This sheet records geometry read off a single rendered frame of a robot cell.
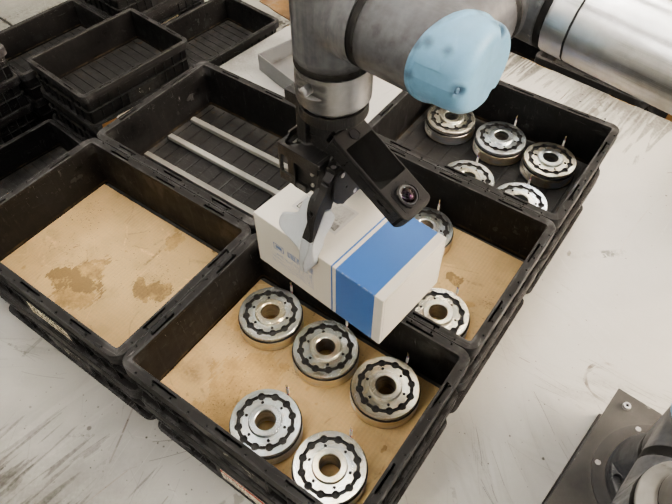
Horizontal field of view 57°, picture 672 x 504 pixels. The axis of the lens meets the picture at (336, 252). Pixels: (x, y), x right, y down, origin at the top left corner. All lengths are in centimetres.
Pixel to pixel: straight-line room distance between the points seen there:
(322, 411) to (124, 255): 46
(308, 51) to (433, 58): 13
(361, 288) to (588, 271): 74
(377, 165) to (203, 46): 189
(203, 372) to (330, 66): 58
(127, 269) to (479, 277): 62
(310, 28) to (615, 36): 24
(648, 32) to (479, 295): 63
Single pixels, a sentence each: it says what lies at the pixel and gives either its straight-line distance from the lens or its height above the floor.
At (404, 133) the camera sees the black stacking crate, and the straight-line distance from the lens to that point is 134.
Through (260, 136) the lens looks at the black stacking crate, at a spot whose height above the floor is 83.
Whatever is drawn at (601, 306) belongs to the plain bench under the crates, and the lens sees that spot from 130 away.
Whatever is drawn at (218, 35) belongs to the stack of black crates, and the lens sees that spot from 253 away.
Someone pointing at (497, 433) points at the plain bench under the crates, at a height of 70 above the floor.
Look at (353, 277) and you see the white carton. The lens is 68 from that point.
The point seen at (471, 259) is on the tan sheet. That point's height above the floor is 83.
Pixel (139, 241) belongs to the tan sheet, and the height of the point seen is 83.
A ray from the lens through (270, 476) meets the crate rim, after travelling 81.
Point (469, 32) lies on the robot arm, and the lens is 48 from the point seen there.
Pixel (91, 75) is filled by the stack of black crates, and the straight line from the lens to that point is 223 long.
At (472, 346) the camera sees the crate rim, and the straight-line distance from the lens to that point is 90.
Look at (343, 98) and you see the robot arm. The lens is 58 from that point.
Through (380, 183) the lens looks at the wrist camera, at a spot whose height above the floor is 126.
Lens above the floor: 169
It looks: 51 degrees down
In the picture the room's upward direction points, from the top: straight up
